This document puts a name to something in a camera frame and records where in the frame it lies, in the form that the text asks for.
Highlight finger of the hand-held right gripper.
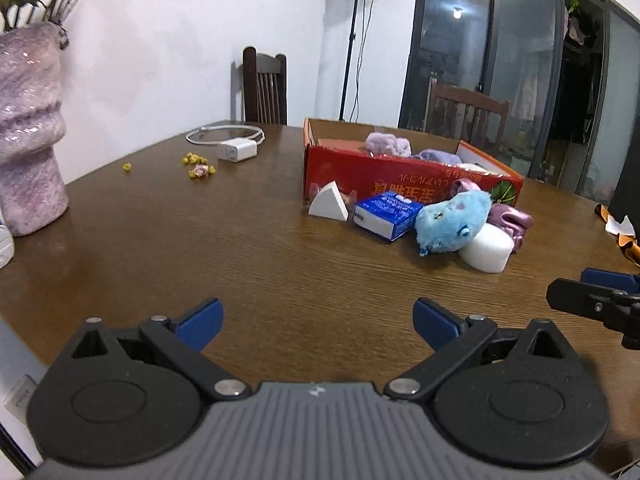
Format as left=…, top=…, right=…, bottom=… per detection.
left=546, top=277, right=621, bottom=321
left=581, top=267, right=640, bottom=292

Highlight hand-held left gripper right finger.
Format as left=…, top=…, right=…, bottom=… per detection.
left=384, top=297, right=576, bottom=403

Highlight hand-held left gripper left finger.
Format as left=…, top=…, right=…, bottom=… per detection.
left=62, top=298, right=252, bottom=402

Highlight white round sponge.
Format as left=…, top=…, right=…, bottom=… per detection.
left=458, top=223, right=516, bottom=274

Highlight purple satin bonnet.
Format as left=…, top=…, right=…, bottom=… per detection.
left=452, top=177, right=533, bottom=252

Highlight blue plush toy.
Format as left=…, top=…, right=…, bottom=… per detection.
left=415, top=189, right=493, bottom=258

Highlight blue tissue pack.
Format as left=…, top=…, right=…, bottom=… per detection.
left=353, top=191, right=425, bottom=243

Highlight white triangular sponge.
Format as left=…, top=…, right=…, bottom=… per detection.
left=307, top=181, right=349, bottom=222

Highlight red cardboard box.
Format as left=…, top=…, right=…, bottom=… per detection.
left=302, top=117, right=525, bottom=211

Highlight purple fluffy scrunchie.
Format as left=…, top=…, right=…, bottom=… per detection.
left=365, top=131, right=412, bottom=157

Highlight orange white crumpled paper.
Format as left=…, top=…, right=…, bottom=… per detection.
left=594, top=203, right=640, bottom=267

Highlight scattered yellow dried petals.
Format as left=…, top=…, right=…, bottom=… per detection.
left=122, top=152, right=218, bottom=181

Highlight white cream tube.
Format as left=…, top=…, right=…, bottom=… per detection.
left=0, top=212, right=15, bottom=268

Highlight dark wooden chair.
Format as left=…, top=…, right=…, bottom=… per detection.
left=425, top=80, right=511, bottom=158
left=242, top=46, right=288, bottom=126

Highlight pink speckled ceramic vase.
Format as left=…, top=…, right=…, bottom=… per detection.
left=0, top=21, right=71, bottom=237

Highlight hanging clothes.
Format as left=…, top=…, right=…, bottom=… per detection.
left=515, top=0, right=606, bottom=146

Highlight sliding glass door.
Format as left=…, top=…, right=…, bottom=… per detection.
left=397, top=0, right=640, bottom=206

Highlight white charger with cable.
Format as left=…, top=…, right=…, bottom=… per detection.
left=186, top=124, right=266, bottom=164

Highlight white wall socket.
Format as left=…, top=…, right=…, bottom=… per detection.
left=2, top=377, right=38, bottom=417

